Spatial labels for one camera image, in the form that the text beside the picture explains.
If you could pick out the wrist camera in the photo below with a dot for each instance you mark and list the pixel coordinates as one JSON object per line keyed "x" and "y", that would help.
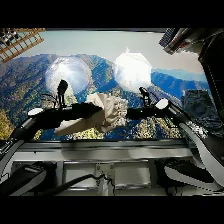
{"x": 62, "y": 87}
{"x": 144, "y": 95}

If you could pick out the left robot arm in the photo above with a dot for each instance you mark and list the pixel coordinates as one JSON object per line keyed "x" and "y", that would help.
{"x": 23, "y": 128}

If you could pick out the silver frame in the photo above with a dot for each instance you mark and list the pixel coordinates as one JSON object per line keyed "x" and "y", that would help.
{"x": 100, "y": 151}

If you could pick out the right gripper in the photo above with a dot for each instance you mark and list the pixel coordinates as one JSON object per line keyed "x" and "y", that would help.
{"x": 136, "y": 113}

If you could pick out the beige garment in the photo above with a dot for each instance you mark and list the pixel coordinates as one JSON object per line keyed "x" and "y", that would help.
{"x": 110, "y": 111}

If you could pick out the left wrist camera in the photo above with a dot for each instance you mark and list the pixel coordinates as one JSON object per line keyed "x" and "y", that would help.
{"x": 62, "y": 87}

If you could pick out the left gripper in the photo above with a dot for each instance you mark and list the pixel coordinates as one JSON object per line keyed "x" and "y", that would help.
{"x": 85, "y": 110}

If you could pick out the wooden lattice rack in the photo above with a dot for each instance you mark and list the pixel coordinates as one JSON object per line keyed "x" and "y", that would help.
{"x": 18, "y": 43}

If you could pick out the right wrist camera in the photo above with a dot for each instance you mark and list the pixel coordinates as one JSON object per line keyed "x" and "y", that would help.
{"x": 144, "y": 95}

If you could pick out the heap of clothes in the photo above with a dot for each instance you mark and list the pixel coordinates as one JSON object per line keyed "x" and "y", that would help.
{"x": 175, "y": 40}

